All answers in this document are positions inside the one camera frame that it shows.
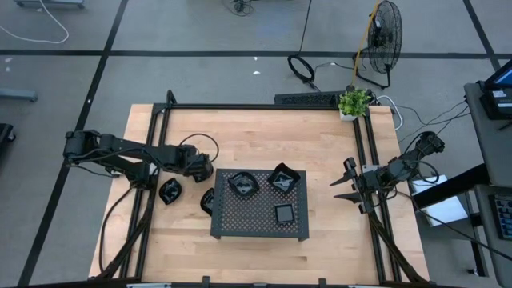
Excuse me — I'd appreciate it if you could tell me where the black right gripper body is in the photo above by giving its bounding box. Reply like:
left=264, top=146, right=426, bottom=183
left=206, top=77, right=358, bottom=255
left=356, top=164, right=388, bottom=204

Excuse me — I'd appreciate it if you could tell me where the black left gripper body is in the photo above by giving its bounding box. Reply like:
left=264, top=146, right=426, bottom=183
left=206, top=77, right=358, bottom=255
left=175, top=144, right=203, bottom=177

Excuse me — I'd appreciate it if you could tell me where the black leaf-shaped mini plate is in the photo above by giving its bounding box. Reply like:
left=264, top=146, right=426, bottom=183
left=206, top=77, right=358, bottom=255
left=226, top=170, right=261, bottom=200
left=158, top=177, right=183, bottom=206

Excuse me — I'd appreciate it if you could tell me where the black wavy square mini plate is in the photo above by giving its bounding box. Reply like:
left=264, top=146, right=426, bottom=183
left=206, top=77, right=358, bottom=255
left=266, top=162, right=302, bottom=196

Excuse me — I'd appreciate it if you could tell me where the large dark bowl left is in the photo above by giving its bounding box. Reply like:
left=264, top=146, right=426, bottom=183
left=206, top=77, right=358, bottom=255
left=199, top=186, right=216, bottom=218

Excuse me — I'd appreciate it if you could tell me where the black perforated metal stand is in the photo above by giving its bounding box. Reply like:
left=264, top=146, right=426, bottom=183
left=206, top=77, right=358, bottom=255
left=210, top=167, right=310, bottom=242

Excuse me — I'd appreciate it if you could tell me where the green plant in white pot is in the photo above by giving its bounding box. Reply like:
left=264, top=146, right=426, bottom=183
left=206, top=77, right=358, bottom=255
left=338, top=87, right=373, bottom=122

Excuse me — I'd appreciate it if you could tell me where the white box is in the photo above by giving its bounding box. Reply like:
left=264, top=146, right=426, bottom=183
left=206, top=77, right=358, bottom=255
left=410, top=174, right=469, bottom=228

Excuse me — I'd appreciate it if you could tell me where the black desk beam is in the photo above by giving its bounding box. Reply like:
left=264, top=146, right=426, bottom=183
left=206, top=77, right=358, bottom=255
left=411, top=162, right=491, bottom=210

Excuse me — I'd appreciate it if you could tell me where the grey desk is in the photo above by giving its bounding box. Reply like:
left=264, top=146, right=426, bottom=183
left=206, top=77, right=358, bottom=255
left=474, top=183, right=512, bottom=288
left=463, top=82, right=512, bottom=189

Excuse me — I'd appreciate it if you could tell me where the black keypad panel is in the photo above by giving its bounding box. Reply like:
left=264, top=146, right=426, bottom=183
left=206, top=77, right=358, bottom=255
left=488, top=194, right=512, bottom=241

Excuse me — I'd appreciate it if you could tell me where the black floor fan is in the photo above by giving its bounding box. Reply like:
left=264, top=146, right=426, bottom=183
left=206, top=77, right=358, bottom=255
left=352, top=0, right=403, bottom=90

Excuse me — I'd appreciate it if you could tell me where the black laptop computer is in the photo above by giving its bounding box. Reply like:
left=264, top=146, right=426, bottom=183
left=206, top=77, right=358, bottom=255
left=478, top=58, right=512, bottom=121

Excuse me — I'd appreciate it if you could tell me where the grey floor bar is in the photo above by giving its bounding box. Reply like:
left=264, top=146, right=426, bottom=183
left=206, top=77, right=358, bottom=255
left=0, top=88, right=39, bottom=102

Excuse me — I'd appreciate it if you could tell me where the grey furniture base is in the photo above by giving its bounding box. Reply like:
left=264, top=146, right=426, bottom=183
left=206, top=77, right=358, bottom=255
left=14, top=0, right=86, bottom=9

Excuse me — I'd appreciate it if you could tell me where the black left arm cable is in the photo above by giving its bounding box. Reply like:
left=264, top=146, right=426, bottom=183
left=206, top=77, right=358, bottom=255
left=178, top=133, right=220, bottom=163

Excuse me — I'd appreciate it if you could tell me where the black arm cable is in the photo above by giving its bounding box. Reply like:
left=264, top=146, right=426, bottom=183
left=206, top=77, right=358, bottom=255
left=178, top=133, right=220, bottom=163
left=394, top=190, right=512, bottom=262

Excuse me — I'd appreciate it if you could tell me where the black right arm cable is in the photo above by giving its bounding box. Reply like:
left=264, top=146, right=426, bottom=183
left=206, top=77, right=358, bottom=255
left=394, top=190, right=512, bottom=262

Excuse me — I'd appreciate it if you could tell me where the black left base cable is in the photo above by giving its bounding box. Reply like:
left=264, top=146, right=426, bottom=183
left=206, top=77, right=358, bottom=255
left=98, top=186, right=135, bottom=275

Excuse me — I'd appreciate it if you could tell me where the black coiled floor cable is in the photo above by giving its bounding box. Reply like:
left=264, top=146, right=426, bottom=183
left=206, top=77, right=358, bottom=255
left=286, top=0, right=321, bottom=92

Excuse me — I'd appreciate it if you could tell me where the yellow hanging power cable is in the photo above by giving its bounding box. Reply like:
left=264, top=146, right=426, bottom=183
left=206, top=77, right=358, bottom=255
left=350, top=0, right=380, bottom=88

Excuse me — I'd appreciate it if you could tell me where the black cable bundle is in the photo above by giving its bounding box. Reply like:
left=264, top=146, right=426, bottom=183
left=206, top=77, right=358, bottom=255
left=227, top=0, right=252, bottom=16

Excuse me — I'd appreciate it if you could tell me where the white floor cable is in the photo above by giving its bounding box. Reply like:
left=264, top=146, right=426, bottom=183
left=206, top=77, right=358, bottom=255
left=0, top=0, right=70, bottom=45

